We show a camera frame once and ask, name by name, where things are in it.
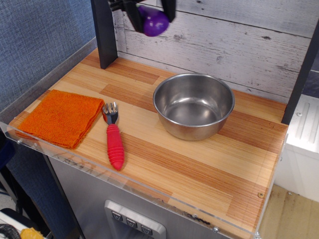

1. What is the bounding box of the clear acrylic counter guard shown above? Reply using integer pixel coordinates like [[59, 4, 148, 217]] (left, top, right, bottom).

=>
[[0, 121, 261, 239]]

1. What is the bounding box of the orange folded cloth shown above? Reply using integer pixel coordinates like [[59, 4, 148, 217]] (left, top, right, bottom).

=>
[[17, 90, 104, 149]]

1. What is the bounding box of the purple toy eggplant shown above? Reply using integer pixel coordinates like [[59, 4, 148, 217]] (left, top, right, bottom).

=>
[[138, 5, 169, 37]]

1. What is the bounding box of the stainless steel bowl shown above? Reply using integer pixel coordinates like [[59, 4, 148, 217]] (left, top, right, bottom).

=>
[[153, 73, 235, 141]]

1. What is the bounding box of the silver button control panel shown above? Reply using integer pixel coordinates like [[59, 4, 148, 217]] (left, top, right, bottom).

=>
[[104, 200, 166, 239]]

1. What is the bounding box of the white cabinet right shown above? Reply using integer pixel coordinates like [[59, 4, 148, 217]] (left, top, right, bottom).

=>
[[274, 95, 319, 202]]

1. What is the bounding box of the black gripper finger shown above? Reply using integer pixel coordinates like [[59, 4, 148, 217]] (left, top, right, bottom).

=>
[[108, 0, 144, 32], [161, 0, 176, 23]]

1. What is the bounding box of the black vertical post right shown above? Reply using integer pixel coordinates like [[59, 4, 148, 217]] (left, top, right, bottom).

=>
[[281, 21, 319, 125]]

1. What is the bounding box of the red handled metal fork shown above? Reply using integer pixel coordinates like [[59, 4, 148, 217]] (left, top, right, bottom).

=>
[[102, 102, 125, 170]]

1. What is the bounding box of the black vertical post left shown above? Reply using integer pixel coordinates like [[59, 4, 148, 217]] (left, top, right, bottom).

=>
[[91, 0, 118, 69]]

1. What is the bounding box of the black vertical post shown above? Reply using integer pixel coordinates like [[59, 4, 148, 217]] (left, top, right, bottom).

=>
[[91, 0, 118, 69], [281, 21, 319, 125]]

